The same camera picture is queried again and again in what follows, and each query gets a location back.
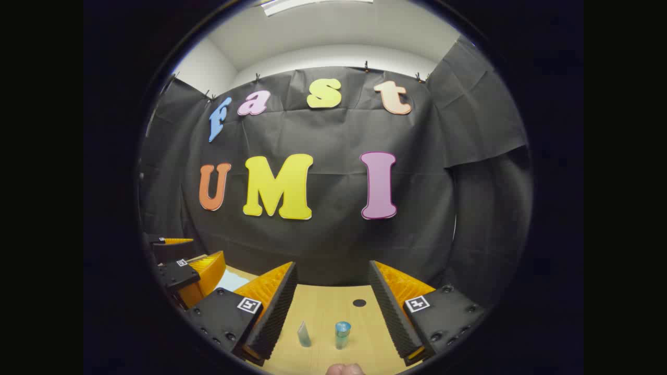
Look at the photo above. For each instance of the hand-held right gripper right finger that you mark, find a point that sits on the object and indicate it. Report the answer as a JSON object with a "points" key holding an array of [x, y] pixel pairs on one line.
{"points": [[391, 317]]}

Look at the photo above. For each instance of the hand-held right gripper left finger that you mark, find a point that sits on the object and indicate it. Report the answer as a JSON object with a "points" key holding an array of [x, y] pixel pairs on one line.
{"points": [[276, 317]]}

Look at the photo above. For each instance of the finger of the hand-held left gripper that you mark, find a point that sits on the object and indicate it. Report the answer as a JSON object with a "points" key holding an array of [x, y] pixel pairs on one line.
{"points": [[177, 276], [172, 251]]}

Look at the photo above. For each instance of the clear blue skin care tube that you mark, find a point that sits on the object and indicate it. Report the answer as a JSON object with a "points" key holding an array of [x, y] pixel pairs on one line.
{"points": [[304, 336]]}

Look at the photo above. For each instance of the green bottle with blue cap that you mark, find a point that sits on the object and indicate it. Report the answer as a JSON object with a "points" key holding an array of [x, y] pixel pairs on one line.
{"points": [[342, 336]]}

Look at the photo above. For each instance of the light blue suitcase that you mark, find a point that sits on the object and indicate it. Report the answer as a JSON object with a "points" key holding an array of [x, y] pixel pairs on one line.
{"points": [[232, 281]]}

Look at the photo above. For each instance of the black backdrop cloth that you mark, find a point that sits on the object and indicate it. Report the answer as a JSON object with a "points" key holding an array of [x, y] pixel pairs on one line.
{"points": [[333, 135]]}

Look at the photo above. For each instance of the ceiling light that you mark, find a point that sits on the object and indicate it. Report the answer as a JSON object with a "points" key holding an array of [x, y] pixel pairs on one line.
{"points": [[292, 4]]}

